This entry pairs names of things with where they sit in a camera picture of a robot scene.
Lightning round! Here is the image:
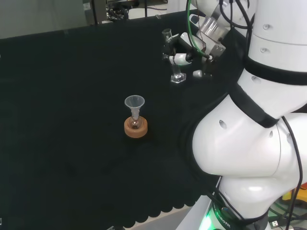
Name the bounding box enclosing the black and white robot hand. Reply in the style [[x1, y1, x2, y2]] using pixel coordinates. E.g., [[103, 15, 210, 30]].
[[167, 32, 226, 80]]

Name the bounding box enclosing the clear glass graduated cylinder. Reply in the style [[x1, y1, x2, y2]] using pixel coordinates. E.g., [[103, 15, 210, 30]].
[[161, 28, 188, 84]]

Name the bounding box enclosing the small glass round-bottom flask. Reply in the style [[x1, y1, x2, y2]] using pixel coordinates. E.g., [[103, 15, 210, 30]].
[[128, 114, 142, 130]]

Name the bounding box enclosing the clear plastic funnel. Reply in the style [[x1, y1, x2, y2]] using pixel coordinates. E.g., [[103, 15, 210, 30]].
[[124, 95, 145, 120]]

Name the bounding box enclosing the black bench cloth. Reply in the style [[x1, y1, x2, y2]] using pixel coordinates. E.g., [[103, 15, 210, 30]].
[[0, 11, 248, 229]]

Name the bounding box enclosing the yellow stop button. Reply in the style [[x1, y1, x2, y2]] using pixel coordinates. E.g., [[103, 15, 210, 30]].
[[282, 183, 307, 207]]

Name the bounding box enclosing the green cable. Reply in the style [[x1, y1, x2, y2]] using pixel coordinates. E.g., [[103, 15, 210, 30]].
[[186, 0, 213, 59]]

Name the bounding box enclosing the brown cork ring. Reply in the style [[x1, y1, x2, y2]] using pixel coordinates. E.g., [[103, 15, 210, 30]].
[[123, 116, 149, 139]]

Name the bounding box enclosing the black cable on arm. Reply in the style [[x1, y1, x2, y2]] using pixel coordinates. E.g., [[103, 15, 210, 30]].
[[280, 115, 304, 222]]

